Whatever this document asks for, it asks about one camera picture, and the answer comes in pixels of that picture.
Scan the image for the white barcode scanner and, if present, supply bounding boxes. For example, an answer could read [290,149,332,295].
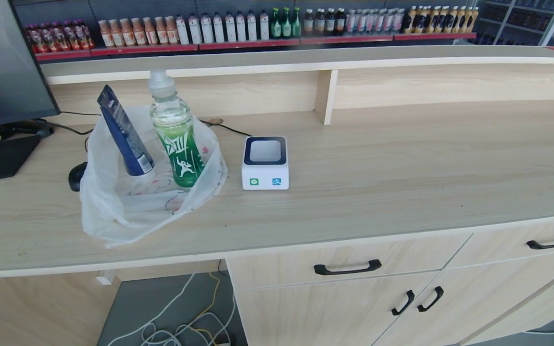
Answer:
[241,136,290,191]

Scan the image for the white plastic shopping bag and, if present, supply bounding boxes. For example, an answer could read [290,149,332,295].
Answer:
[79,105,228,248]

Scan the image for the wooden counter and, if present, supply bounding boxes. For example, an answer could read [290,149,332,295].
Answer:
[0,45,554,346]

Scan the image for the green drink bottle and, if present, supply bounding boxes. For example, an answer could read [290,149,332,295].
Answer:
[148,69,205,188]

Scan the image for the wooden cabinet door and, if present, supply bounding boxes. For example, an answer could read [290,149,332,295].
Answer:
[233,272,440,346]
[461,263,554,346]
[374,248,554,346]

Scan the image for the black shop shelf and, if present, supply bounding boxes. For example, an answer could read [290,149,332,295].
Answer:
[10,0,485,62]

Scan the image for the row of bottles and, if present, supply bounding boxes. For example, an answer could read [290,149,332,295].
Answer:
[25,6,479,54]

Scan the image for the blue tube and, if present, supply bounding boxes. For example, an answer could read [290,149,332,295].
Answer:
[97,85,155,177]

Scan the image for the black computer mouse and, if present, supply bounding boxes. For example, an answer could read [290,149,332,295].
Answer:
[68,162,88,192]

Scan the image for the black monitor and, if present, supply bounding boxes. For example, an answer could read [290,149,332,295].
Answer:
[0,0,61,185]

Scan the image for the glass door fridge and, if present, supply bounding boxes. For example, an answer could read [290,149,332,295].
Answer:
[469,0,554,48]

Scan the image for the black cable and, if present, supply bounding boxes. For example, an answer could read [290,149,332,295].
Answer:
[199,119,253,138]

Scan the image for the wooden drawer with black handle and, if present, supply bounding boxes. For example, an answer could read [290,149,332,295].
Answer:
[446,216,554,269]
[227,233,473,290]

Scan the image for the yellow cable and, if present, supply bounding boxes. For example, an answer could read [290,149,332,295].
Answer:
[181,272,222,343]

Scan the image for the white cable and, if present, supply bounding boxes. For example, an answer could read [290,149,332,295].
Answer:
[106,273,237,346]

